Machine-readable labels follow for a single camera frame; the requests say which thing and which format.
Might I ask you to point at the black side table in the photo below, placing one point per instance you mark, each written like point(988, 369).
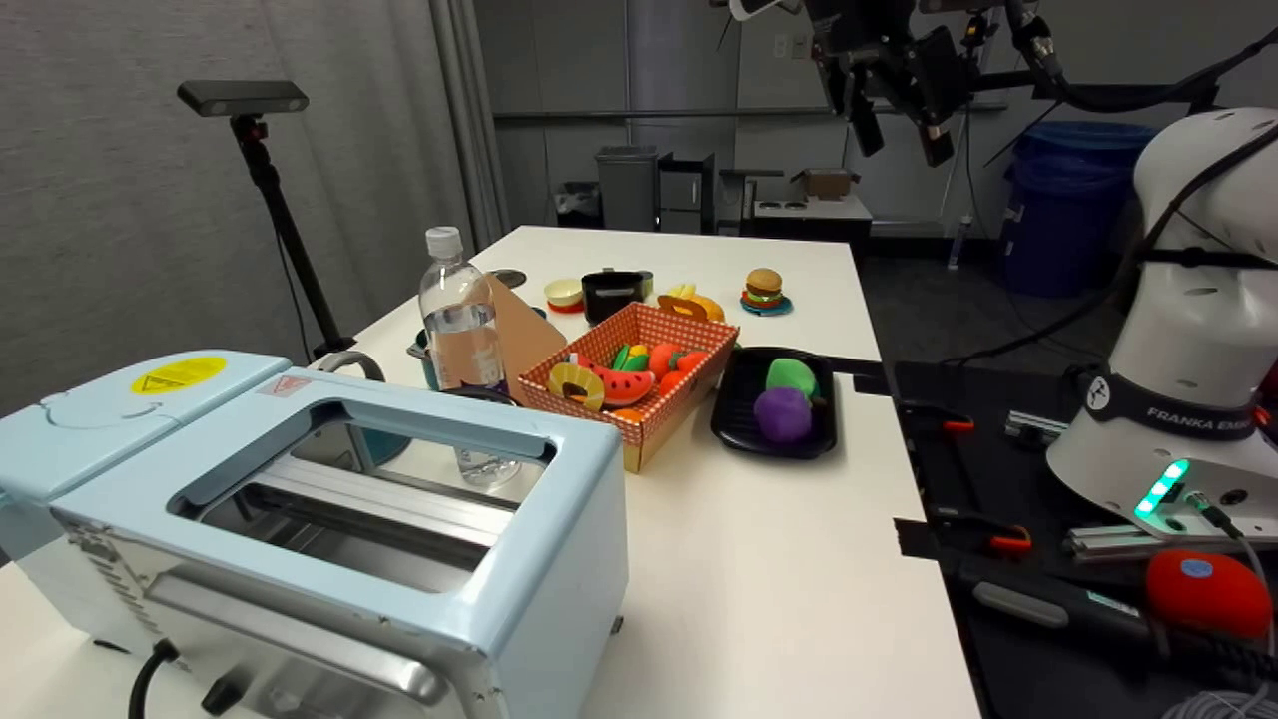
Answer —
point(1013, 641)

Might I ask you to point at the grey cabinet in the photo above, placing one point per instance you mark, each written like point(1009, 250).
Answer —
point(624, 186)

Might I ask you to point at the black plastic tray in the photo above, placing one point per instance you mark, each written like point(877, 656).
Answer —
point(731, 422)

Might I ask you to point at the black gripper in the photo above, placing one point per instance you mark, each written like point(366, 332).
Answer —
point(900, 52)

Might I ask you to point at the black cup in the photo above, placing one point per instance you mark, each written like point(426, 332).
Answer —
point(618, 297)

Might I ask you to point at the black camera bar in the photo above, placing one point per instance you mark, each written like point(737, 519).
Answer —
point(242, 99)

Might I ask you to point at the red watermelon slice plush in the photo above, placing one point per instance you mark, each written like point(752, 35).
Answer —
point(624, 384)

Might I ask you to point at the small blue plate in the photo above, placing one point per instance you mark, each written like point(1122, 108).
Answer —
point(783, 310)

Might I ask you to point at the clear plastic water bottle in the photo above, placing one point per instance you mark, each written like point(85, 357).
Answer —
point(460, 332)

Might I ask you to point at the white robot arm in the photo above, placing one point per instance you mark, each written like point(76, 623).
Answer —
point(1199, 332)

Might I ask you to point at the orange plush fruit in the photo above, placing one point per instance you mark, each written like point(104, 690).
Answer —
point(660, 362)

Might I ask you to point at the black cart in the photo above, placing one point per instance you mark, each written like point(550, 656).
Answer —
point(689, 192)

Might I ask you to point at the orange tomato plush green leaf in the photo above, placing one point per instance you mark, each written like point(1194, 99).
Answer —
point(689, 362)

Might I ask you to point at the small toy can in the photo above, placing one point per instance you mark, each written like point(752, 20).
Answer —
point(563, 297)

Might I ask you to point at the white background table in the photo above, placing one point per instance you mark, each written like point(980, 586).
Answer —
point(803, 212)

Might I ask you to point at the blue plastic bin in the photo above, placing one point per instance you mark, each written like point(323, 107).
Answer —
point(1071, 202)

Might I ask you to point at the purple plum plush toy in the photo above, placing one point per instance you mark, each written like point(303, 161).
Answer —
point(781, 418)

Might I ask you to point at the orange checkered cardboard box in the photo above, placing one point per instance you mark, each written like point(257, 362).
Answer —
point(663, 422)

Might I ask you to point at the black tripod pole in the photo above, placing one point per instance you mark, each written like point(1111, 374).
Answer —
point(286, 225)

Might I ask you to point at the yellow green corn plush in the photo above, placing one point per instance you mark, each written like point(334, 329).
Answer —
point(627, 357)

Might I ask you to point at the toy burger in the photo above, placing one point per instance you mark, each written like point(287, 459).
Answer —
point(763, 285)

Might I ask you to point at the brown cardboard box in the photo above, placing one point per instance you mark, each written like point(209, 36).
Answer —
point(823, 186)

